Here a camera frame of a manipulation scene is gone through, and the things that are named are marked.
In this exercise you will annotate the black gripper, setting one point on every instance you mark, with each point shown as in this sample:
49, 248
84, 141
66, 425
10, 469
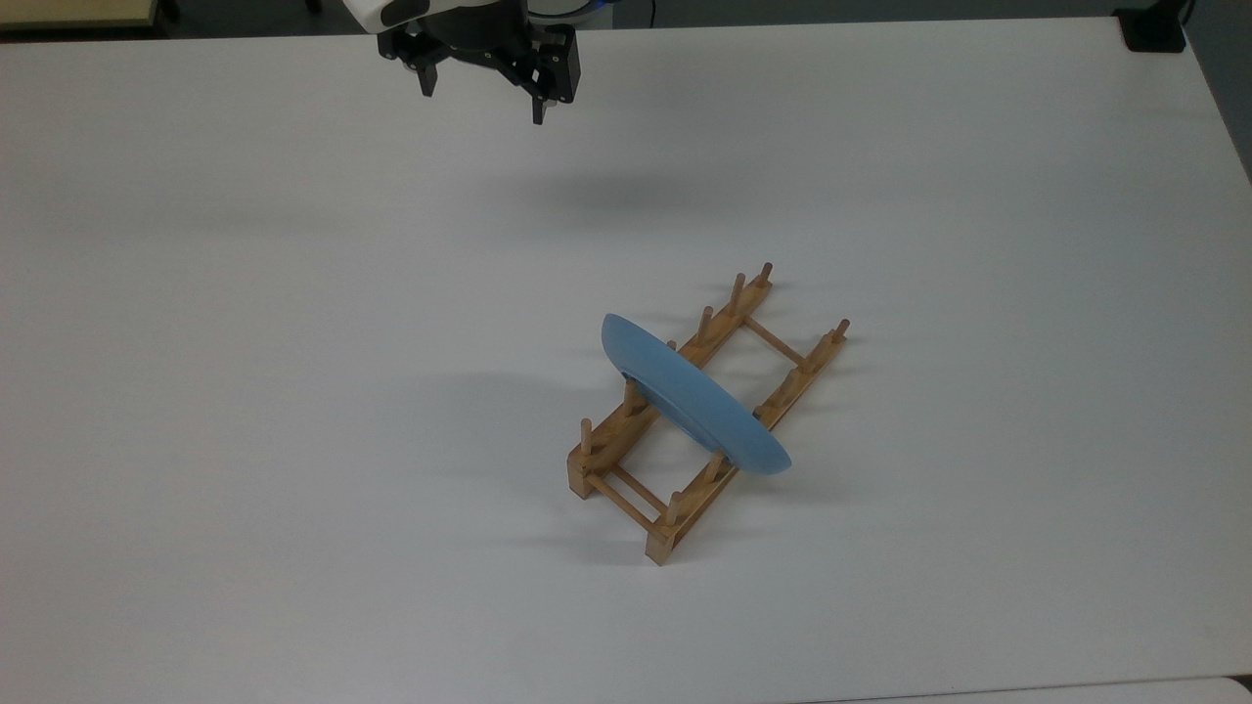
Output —
489, 44

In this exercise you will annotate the blue round plate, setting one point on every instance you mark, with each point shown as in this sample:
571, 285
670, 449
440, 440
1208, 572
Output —
685, 393

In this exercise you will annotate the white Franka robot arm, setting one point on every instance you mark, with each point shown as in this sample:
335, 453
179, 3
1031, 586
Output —
366, 12

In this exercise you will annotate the wooden plate rack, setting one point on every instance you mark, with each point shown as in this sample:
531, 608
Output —
661, 548

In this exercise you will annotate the light wooden desk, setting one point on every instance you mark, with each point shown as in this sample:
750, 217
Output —
68, 12

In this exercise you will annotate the black camera stand clamp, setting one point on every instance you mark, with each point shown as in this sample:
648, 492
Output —
1152, 27

